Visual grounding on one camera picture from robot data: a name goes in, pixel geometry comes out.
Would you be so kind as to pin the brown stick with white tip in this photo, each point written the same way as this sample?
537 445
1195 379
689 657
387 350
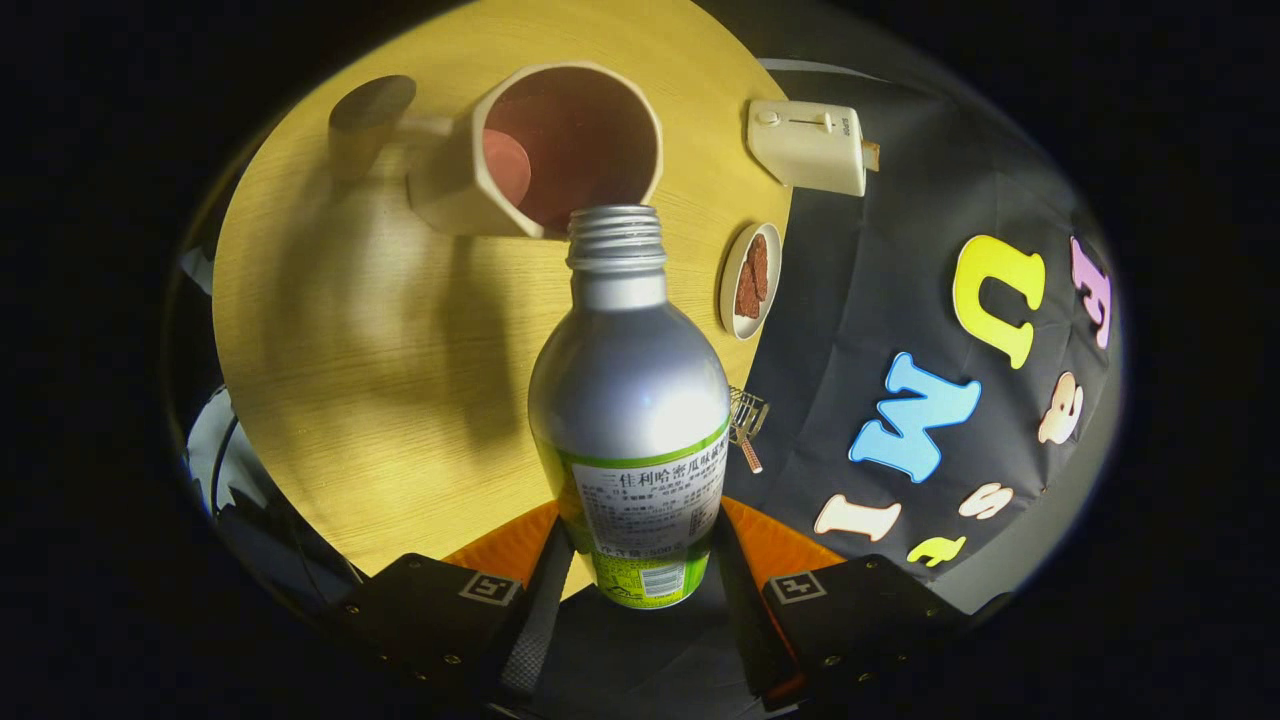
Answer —
752 458

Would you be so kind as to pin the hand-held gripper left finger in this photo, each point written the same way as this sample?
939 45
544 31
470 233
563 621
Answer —
535 620

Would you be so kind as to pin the small round plate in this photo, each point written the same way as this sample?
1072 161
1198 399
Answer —
730 300

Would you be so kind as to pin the toast slice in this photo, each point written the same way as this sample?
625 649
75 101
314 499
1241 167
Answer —
871 156

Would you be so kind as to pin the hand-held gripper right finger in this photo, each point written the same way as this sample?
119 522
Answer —
745 620

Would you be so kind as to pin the black backdrop cloth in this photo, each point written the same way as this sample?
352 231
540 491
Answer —
860 320

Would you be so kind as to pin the silver juice bottle green label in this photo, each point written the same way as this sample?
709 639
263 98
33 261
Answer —
630 400

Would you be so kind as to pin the brown food piece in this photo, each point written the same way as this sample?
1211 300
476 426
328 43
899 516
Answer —
746 295
759 265

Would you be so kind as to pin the wooden table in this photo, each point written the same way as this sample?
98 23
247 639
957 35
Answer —
380 400

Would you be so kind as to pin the cream toaster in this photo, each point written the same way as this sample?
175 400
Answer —
805 148

